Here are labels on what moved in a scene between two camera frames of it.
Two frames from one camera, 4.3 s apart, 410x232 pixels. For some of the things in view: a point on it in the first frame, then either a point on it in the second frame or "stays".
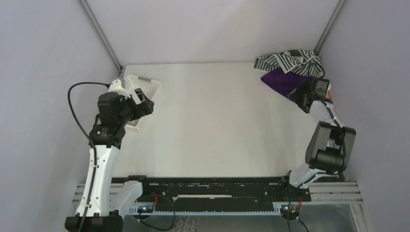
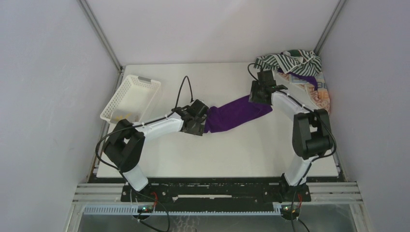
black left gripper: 140,109 -> 198,130
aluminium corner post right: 328,27 stays
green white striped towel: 299,61 stays
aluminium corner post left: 100,33 stays
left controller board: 145,209 stays
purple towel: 282,82 -> 218,118
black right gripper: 300,94 -> 259,97
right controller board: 294,212 stays
